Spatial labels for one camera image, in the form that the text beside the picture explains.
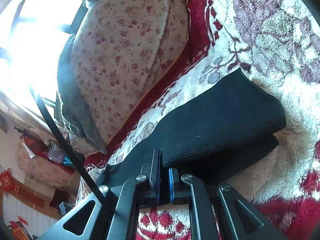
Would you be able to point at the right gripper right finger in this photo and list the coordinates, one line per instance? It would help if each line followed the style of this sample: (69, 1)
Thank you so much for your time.
(219, 211)

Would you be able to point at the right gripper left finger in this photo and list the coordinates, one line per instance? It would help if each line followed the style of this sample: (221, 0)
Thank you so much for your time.
(111, 212)

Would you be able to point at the black pants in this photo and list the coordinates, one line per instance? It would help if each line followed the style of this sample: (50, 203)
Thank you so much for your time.
(217, 134)

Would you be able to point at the grey knit sweater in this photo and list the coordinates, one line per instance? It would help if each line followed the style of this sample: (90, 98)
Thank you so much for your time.
(75, 112)

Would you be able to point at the floral beige quilt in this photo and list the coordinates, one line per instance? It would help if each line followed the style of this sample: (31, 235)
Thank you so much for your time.
(121, 49)

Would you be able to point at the red white floral blanket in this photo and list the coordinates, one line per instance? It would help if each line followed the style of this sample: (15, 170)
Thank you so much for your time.
(275, 44)

